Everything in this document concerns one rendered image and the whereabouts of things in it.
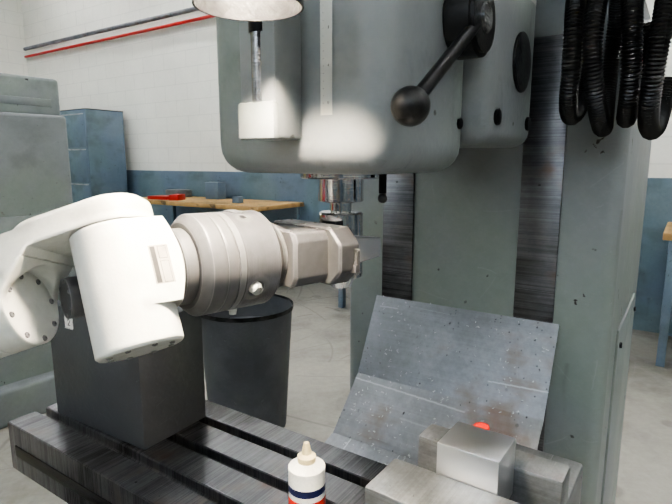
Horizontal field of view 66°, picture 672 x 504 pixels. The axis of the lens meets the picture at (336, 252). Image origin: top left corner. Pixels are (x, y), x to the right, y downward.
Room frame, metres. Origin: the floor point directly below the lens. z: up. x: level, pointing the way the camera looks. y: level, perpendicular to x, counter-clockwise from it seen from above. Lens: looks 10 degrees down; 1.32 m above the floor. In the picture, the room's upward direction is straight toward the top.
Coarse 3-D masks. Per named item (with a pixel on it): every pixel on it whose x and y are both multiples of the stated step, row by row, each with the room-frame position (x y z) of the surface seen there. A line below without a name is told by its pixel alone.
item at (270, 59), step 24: (240, 24) 0.46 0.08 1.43; (264, 24) 0.44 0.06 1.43; (288, 24) 0.45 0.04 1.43; (240, 48) 0.46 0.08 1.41; (264, 48) 0.44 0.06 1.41; (288, 48) 0.45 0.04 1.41; (264, 72) 0.44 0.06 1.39; (288, 72) 0.45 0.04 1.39; (264, 96) 0.44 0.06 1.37; (288, 96) 0.45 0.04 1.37; (240, 120) 0.46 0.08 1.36; (264, 120) 0.44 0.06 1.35; (288, 120) 0.45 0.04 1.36
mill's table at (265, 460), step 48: (48, 432) 0.73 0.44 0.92; (96, 432) 0.74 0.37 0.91; (192, 432) 0.73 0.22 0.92; (240, 432) 0.74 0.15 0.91; (288, 432) 0.73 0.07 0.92; (48, 480) 0.71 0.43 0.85; (96, 480) 0.63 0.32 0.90; (144, 480) 0.61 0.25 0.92; (192, 480) 0.62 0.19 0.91; (240, 480) 0.61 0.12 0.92; (336, 480) 0.61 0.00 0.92
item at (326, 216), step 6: (324, 210) 0.57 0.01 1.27; (354, 210) 0.57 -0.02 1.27; (324, 216) 0.54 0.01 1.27; (330, 216) 0.53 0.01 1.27; (336, 216) 0.53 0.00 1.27; (342, 216) 0.53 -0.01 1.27; (348, 216) 0.53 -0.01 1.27; (354, 216) 0.54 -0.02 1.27; (360, 216) 0.54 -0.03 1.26; (324, 222) 0.54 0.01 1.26; (330, 222) 0.53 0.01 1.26; (336, 222) 0.53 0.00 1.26; (342, 222) 0.53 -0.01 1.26; (348, 222) 0.53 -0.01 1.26; (354, 222) 0.54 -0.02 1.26
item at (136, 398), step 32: (64, 320) 0.77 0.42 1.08; (192, 320) 0.77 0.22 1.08; (64, 352) 0.78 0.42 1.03; (160, 352) 0.71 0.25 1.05; (192, 352) 0.76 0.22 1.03; (64, 384) 0.78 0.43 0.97; (96, 384) 0.74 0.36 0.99; (128, 384) 0.69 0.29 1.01; (160, 384) 0.71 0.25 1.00; (192, 384) 0.76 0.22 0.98; (96, 416) 0.74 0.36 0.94; (128, 416) 0.70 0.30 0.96; (160, 416) 0.71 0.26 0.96; (192, 416) 0.76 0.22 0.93
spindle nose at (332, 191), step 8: (320, 184) 0.54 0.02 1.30; (328, 184) 0.53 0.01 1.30; (336, 184) 0.53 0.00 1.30; (344, 184) 0.53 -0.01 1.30; (352, 184) 0.53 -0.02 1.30; (360, 184) 0.54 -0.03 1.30; (320, 192) 0.54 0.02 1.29; (328, 192) 0.53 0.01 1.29; (336, 192) 0.53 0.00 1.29; (344, 192) 0.53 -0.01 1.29; (352, 192) 0.53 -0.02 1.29; (360, 192) 0.54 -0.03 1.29; (320, 200) 0.54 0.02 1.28; (328, 200) 0.53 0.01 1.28; (336, 200) 0.53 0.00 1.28; (344, 200) 0.53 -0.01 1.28; (352, 200) 0.53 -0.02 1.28; (360, 200) 0.54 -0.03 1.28
